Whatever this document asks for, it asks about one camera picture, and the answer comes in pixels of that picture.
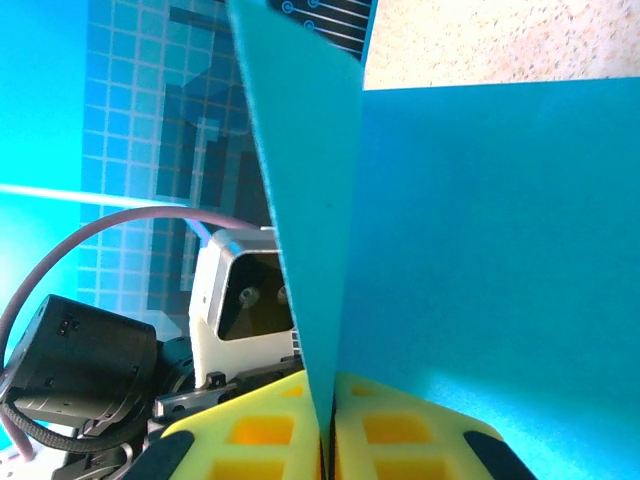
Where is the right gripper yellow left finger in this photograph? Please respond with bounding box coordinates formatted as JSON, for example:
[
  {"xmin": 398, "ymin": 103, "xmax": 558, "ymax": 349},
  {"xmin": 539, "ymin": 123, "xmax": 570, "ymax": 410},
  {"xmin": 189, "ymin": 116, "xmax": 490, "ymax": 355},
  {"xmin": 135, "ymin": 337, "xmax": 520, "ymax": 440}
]
[{"xmin": 124, "ymin": 369, "xmax": 322, "ymax": 480}]

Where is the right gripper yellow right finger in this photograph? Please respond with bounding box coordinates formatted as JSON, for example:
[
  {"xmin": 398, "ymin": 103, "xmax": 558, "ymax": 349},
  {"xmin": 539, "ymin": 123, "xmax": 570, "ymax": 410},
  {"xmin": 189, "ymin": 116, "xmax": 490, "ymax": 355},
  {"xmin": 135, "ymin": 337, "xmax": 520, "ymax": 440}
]
[{"xmin": 329, "ymin": 372, "xmax": 539, "ymax": 480}]

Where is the blue paper sheet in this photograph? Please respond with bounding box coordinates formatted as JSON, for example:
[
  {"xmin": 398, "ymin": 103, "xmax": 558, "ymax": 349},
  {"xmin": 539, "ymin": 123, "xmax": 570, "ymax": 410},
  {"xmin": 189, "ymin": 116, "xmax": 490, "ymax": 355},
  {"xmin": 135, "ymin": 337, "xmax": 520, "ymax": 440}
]
[{"xmin": 227, "ymin": 0, "xmax": 640, "ymax": 480}]

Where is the blue table edge strip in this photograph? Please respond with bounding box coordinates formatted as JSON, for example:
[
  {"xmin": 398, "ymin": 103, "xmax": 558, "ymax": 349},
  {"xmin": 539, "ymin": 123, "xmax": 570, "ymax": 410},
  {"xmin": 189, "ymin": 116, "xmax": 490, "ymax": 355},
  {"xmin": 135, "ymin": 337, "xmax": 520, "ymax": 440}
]
[{"xmin": 357, "ymin": 0, "xmax": 380, "ymax": 64}]

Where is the black left gripper cable loop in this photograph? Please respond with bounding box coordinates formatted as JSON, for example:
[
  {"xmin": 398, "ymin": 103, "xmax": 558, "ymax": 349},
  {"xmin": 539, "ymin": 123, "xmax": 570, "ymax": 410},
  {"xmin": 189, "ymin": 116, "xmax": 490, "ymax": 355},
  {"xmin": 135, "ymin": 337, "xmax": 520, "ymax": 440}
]
[{"xmin": 0, "ymin": 397, "xmax": 151, "ymax": 454}]

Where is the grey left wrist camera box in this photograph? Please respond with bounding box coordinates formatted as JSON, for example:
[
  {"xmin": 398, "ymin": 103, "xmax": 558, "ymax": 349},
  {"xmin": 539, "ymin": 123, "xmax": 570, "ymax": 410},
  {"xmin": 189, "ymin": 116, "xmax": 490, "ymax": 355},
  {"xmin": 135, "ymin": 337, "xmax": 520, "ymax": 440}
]
[{"xmin": 188, "ymin": 227, "xmax": 305, "ymax": 389}]

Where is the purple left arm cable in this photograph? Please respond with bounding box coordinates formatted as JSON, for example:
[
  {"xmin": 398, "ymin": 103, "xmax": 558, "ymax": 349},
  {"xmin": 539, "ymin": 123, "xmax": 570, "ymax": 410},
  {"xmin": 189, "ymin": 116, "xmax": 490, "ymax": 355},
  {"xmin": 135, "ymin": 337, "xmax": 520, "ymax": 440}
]
[{"xmin": 0, "ymin": 207, "xmax": 261, "ymax": 461}]

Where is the printed blue enclosure panel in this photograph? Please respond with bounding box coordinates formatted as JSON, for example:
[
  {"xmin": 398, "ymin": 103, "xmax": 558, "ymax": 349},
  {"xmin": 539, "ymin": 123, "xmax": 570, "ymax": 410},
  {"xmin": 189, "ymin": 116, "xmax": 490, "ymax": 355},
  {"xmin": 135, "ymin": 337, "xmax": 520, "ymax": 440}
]
[{"xmin": 0, "ymin": 0, "xmax": 379, "ymax": 436}]

